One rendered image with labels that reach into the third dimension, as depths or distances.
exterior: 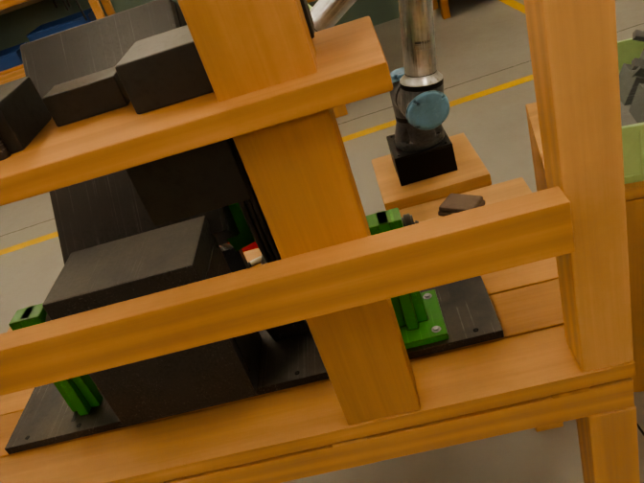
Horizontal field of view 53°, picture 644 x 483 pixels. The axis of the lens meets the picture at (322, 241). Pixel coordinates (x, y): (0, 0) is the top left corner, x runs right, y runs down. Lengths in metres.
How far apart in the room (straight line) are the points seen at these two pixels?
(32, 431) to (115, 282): 0.51
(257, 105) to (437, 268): 0.36
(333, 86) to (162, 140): 0.24
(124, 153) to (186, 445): 0.68
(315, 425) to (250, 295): 0.38
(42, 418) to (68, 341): 0.56
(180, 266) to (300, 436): 0.39
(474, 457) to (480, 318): 0.98
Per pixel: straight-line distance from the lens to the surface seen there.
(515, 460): 2.25
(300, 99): 0.84
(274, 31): 0.86
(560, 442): 2.28
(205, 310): 1.01
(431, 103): 1.76
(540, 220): 0.97
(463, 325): 1.35
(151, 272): 1.20
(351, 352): 1.12
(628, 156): 1.89
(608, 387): 1.30
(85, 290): 1.25
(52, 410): 1.64
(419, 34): 1.73
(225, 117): 0.86
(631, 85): 2.21
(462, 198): 1.69
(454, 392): 1.25
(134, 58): 0.96
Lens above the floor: 1.79
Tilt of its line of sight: 31 degrees down
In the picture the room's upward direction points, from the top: 20 degrees counter-clockwise
